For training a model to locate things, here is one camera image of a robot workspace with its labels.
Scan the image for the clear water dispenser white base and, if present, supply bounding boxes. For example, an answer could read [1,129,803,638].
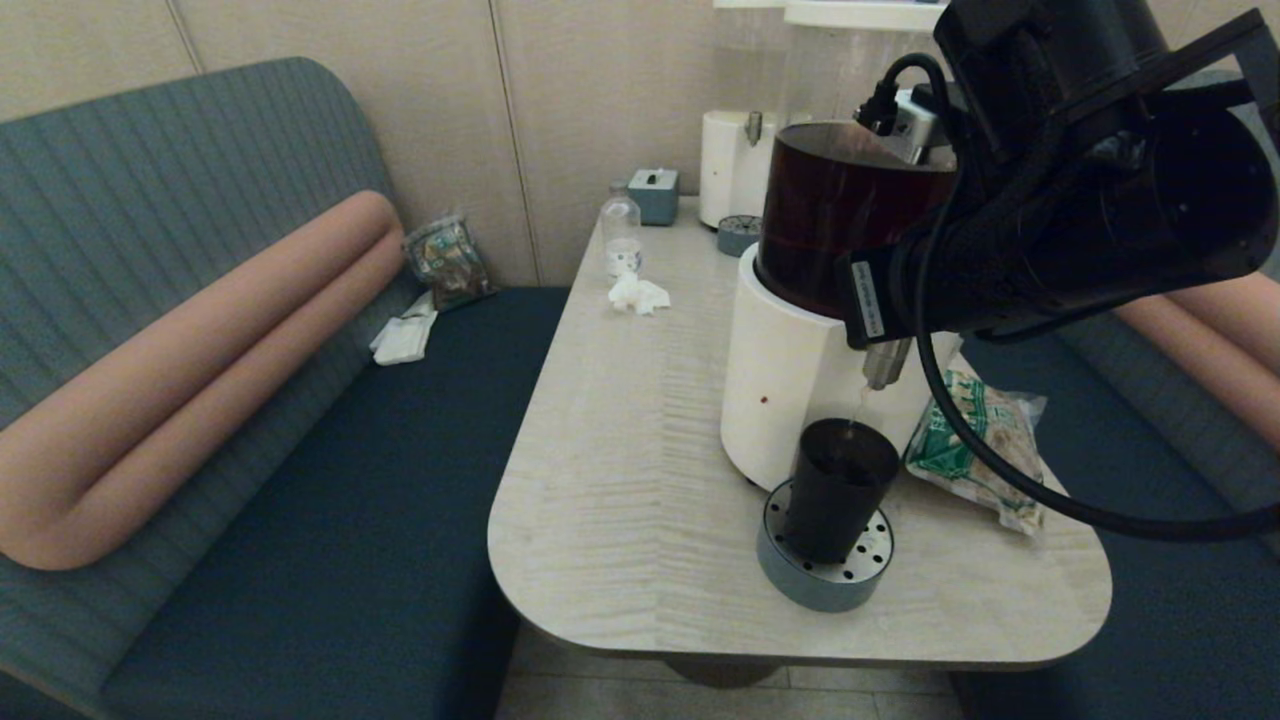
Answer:
[698,0,786,229]

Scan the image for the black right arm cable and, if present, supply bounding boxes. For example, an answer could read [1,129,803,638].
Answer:
[855,52,1280,544]

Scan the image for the black plastic cup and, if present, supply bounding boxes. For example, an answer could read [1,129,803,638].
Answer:
[783,418,901,564]

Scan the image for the pink bolster cushion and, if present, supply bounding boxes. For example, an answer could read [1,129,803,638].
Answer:
[0,190,406,572]
[1112,272,1280,451]

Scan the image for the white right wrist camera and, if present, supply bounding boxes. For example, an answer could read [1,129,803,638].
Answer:
[890,88,951,166]

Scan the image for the steel dispenser tap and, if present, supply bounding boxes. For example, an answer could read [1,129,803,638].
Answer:
[862,338,913,391]

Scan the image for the large dark tea dispenser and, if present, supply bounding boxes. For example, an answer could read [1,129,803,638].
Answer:
[720,0,963,491]

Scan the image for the dark green snack bag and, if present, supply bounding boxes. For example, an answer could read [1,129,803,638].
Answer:
[402,212,498,311]

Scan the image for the small blue-grey drip tray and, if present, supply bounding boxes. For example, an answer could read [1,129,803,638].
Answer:
[716,214,761,257]

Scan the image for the clear plastic bottle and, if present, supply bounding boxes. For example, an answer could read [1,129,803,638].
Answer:
[600,183,642,278]

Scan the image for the green grain snack bag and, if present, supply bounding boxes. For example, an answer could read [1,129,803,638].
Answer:
[905,368,1048,538]

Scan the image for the white napkin pack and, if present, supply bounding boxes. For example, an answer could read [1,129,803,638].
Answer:
[369,292,439,367]

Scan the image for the blue-grey tissue box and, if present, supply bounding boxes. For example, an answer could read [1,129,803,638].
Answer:
[627,167,680,226]

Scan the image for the crumpled white tissue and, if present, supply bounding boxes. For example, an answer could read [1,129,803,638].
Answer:
[607,270,671,316]

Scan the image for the blue-grey perforated drip tray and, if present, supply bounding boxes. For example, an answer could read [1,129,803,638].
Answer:
[757,480,896,613]

